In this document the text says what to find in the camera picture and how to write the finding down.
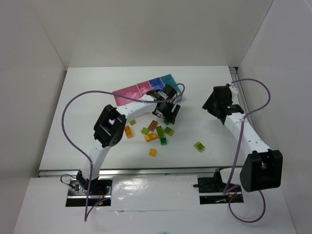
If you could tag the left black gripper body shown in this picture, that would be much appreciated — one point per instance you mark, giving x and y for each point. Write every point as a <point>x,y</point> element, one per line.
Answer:
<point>169,111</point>

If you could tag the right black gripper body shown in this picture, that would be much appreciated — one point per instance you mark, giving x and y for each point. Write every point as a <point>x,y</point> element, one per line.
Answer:
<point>210,103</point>

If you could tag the brown lego brick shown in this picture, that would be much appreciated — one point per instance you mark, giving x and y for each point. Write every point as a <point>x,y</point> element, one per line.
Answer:
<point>152,125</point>

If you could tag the lime sloped lego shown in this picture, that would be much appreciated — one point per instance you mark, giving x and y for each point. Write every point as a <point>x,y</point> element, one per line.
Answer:
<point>168,131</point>

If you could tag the lime long lego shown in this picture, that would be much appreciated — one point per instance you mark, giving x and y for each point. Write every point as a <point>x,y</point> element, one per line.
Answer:
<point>160,132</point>

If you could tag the lime small lego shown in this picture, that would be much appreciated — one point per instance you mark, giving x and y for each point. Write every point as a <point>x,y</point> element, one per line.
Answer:
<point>144,131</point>

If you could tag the orange sloped lego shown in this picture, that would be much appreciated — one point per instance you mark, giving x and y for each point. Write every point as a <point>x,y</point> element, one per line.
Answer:
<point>150,137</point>

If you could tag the orange square lego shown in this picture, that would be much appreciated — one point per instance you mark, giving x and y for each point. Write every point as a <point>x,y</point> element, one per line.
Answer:
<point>152,152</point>

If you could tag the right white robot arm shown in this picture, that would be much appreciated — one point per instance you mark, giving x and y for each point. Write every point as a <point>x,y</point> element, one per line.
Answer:
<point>262,168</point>

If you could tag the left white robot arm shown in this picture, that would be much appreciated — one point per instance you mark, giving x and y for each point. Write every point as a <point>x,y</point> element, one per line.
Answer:
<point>109,128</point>

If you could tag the purple blue container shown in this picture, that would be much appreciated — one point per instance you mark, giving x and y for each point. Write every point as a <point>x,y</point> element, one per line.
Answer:
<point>156,84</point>

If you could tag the small pink container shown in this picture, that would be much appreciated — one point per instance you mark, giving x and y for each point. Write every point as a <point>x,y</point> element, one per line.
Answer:
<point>144,87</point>

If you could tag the light blue container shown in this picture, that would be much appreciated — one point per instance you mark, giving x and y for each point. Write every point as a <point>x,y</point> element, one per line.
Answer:
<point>174,87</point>

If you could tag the dark green square lego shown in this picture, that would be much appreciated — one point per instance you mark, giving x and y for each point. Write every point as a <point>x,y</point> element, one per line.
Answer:
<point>163,141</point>

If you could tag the lime lego by bin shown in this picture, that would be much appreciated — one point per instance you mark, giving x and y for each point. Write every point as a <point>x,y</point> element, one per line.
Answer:
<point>132,122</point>

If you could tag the large pink container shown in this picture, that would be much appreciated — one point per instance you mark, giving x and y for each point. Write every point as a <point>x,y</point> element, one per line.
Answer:
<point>131,92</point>

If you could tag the aluminium rail right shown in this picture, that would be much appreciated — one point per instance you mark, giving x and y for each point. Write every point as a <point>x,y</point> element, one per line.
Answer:
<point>241,96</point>

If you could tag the aluminium rail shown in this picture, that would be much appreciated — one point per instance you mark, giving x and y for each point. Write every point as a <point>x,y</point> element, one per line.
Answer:
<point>241,96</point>
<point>139,172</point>

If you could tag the aluminium rail front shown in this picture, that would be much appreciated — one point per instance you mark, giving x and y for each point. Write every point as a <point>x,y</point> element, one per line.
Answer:
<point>139,172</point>

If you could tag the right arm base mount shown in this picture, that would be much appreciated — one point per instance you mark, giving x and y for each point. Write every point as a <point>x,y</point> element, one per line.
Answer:
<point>211,189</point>

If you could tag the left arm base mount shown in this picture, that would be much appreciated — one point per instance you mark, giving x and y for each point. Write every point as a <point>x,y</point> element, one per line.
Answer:
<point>76,195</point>

